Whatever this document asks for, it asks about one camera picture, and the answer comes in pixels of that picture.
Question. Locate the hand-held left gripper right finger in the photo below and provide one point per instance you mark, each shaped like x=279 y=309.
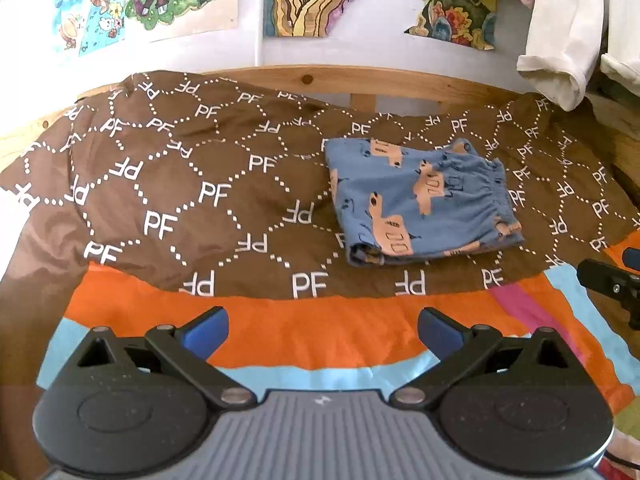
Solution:
x=440 y=332

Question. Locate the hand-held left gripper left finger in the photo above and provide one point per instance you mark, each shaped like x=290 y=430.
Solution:
x=207 y=332

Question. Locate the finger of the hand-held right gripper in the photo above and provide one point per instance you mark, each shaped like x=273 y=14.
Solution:
x=607 y=280
x=632 y=257

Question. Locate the blue car print pants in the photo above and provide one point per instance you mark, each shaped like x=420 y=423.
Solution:
x=420 y=200

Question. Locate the colourful printed blanket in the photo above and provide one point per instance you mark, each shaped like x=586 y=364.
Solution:
x=320 y=330

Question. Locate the brown letter print blanket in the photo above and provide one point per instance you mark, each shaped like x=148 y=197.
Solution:
x=200 y=170

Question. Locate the white folded cloth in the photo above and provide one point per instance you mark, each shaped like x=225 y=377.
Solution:
x=622 y=70

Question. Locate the white hanging garment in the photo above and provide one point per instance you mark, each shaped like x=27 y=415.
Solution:
x=560 y=25

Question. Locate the wooden bed frame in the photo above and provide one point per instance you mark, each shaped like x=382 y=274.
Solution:
x=320 y=77

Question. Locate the colourful fish wall poster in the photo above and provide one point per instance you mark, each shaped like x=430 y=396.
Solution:
x=455 y=15

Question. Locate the white wall conduit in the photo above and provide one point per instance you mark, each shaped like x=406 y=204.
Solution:
x=257 y=25

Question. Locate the cartoon children wall poster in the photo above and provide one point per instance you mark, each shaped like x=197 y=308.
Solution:
x=90 y=5

